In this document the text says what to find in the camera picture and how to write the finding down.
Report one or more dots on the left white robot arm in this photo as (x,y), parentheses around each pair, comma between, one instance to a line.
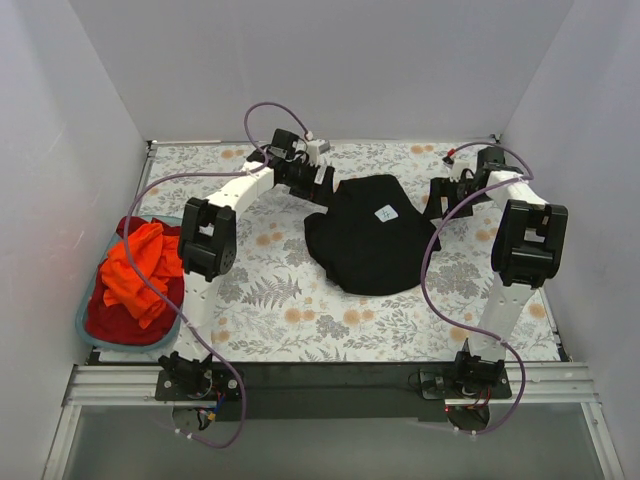
(208,247)

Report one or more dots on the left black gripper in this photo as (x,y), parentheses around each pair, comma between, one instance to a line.
(310,185)

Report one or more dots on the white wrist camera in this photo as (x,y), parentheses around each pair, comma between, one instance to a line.
(315,149)
(457,168)

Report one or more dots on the dark red t shirt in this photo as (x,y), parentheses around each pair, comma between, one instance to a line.
(121,308)

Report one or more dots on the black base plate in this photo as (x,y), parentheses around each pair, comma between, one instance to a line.
(329,391)

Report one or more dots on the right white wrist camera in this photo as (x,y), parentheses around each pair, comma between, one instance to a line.
(457,168)

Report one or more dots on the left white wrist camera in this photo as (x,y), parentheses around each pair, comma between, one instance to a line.
(315,149)

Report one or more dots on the aluminium rail frame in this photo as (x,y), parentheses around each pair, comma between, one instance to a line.
(141,385)

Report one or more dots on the orange t shirt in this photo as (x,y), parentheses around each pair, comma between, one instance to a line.
(140,270)

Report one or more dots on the teal plastic basket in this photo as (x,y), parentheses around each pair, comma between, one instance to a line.
(82,315)

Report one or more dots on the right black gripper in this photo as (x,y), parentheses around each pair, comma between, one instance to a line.
(448,195)

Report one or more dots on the black t shirt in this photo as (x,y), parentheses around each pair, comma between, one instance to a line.
(371,240)

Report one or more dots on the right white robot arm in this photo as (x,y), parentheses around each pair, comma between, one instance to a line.
(526,252)

